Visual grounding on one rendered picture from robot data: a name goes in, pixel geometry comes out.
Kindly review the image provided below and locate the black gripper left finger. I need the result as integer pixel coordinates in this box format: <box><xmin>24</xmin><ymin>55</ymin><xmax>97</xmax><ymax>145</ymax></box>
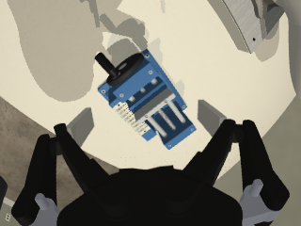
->
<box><xmin>11</xmin><ymin>107</ymin><xmax>131</xmax><ymax>226</ymax></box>

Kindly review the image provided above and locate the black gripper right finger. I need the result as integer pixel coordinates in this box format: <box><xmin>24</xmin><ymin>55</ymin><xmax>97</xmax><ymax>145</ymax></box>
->
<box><xmin>164</xmin><ymin>100</ymin><xmax>290</xmax><ymax>226</ymax></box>

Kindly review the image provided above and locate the blue bench vise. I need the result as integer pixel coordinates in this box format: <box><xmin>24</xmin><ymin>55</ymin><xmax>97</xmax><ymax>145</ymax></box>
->
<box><xmin>95</xmin><ymin>49</ymin><xmax>197</xmax><ymax>150</ymax></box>

